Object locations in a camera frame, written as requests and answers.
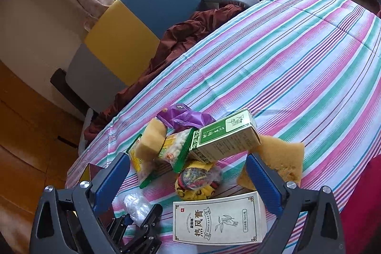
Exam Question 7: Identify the striped bedsheet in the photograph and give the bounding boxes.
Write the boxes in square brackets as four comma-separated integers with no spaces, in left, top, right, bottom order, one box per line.
[65,0,381,254]

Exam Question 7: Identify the green-edged peanut packet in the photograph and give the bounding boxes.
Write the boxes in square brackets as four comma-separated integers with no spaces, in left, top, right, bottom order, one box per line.
[127,127,199,189]

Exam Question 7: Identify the purple box with gold lining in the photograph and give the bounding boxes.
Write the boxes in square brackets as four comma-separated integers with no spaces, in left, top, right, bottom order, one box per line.
[79,163,102,189]

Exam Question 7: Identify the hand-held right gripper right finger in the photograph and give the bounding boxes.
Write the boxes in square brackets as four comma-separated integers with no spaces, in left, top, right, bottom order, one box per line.
[245,153,347,254]

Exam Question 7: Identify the blue yellow grey headboard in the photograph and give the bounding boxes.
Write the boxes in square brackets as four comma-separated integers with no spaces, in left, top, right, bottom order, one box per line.
[65,0,201,112]

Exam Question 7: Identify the yellow plush toy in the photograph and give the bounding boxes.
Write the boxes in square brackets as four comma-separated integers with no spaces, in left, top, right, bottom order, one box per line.
[175,159,223,201]

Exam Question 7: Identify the yellow sponge block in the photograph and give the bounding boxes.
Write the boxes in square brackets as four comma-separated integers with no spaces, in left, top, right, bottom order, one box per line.
[236,135,306,190]
[135,119,169,166]

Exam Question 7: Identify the maroon blanket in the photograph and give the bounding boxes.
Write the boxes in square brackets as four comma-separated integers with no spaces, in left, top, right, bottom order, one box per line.
[83,3,247,142]

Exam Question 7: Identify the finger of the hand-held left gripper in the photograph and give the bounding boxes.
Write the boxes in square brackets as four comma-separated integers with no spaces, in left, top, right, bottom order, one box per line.
[129,203,163,254]
[105,212,133,254]

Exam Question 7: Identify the green carton box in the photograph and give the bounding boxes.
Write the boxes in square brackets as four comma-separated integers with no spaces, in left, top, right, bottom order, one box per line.
[189,108,262,164]

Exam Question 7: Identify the cream flat box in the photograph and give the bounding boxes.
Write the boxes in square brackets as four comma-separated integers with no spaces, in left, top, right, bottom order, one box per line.
[173,191,268,244]

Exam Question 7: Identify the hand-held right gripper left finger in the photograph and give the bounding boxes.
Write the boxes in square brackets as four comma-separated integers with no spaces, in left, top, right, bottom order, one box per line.
[29,152,131,254]

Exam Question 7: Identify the clear plastic wrap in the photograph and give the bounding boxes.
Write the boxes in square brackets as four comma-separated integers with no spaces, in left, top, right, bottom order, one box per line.
[123,192,153,226]

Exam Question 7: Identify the purple snack packet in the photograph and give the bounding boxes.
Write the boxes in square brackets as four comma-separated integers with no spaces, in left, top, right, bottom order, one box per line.
[156,103,215,133]

